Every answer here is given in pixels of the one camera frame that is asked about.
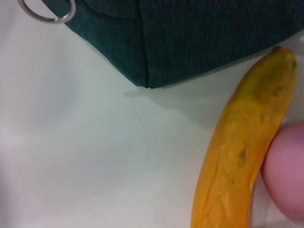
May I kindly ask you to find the dark teal insulated bag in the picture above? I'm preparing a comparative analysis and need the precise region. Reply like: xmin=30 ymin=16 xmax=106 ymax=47
xmin=64 ymin=0 xmax=304 ymax=90

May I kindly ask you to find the yellow banana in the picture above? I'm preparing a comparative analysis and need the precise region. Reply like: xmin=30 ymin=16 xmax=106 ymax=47
xmin=191 ymin=46 xmax=299 ymax=228

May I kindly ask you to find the metal zipper pull ring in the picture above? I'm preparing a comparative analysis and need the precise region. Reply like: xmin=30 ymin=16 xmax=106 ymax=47
xmin=18 ymin=0 xmax=76 ymax=24

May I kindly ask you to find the pink ball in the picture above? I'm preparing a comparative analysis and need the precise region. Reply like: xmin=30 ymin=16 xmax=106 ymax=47
xmin=261 ymin=124 xmax=304 ymax=221

